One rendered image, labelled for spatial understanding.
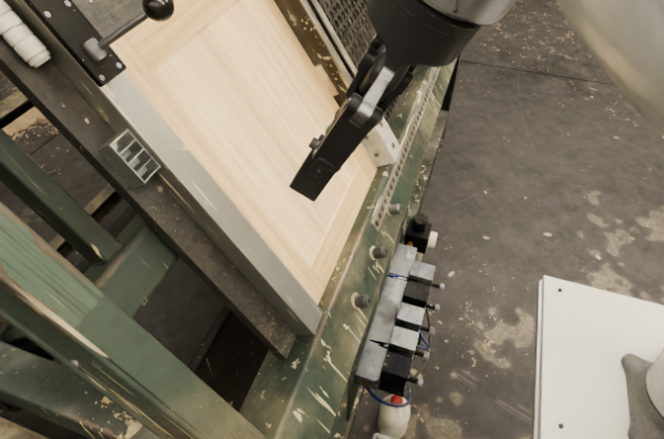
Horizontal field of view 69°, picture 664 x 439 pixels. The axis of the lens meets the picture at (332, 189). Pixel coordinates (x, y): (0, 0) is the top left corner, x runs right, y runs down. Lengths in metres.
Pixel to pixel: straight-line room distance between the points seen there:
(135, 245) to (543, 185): 2.24
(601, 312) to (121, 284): 0.97
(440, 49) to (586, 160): 2.65
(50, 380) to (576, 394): 1.00
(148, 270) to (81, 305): 0.17
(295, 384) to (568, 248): 1.77
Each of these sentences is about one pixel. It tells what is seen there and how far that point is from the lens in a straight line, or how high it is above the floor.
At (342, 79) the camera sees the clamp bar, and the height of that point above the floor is 1.12.
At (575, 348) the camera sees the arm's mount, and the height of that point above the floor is 0.76.
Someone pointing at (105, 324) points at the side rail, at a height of 1.18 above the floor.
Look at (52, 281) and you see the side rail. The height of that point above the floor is 1.25.
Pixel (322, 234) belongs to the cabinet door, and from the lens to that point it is 0.98.
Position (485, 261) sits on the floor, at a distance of 2.24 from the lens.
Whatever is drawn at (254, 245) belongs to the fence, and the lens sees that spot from 0.80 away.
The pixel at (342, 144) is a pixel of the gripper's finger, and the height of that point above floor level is 1.45.
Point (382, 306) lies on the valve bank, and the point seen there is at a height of 0.74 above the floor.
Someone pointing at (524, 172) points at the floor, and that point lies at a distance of 2.74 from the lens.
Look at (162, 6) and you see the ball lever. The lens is 0.66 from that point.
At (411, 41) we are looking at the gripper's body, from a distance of 0.33.
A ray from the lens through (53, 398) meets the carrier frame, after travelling 1.10.
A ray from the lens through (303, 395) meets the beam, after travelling 0.87.
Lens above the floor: 1.68
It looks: 43 degrees down
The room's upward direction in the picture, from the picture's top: straight up
